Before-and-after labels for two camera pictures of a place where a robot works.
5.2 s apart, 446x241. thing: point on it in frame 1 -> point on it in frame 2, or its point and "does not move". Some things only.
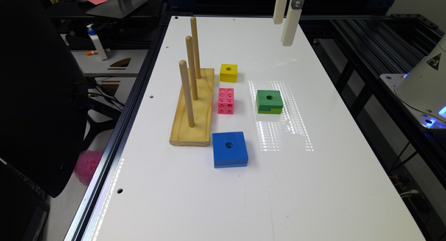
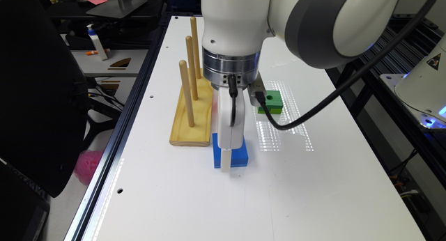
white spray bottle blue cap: (92, 34) does not move
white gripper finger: (291, 25) -> (230, 136)
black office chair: (44, 95) does not move
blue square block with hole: (229, 150) does not move
